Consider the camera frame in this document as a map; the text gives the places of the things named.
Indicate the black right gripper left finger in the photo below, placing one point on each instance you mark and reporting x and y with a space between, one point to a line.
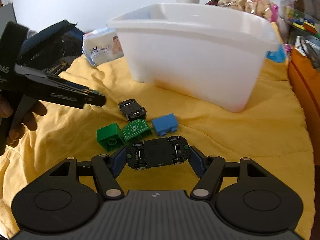
106 168

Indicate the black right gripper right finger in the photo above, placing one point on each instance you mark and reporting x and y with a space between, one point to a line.
209 170

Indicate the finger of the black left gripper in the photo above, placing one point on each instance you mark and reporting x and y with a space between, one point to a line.
51 88

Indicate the black toy car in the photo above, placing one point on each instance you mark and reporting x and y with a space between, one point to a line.
132 110
157 152

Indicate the person's left hand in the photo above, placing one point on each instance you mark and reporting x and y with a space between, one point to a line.
14 118

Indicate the black bag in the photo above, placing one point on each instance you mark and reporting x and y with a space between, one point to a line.
52 50

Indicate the green building block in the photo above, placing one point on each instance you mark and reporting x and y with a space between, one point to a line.
110 137

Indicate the small blue building block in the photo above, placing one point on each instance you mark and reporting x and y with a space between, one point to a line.
165 124

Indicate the green patterned curved block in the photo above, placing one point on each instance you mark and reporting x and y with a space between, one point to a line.
136 130

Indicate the blue orange toy train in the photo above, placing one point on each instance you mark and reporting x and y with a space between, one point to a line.
94 91

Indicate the yellow cloth mat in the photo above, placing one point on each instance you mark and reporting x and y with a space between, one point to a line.
271 130

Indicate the baby wipes pack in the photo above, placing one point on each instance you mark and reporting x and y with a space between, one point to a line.
101 46

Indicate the white plastic storage bin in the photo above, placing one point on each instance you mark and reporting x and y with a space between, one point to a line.
208 52

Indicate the blue plastic toy piece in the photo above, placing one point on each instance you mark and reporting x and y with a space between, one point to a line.
278 56

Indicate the orange cardboard box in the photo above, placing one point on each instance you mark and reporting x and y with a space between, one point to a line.
304 80

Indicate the snack bag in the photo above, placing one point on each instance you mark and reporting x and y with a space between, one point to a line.
266 9

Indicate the colourful blocks tray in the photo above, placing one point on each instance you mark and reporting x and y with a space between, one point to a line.
301 20

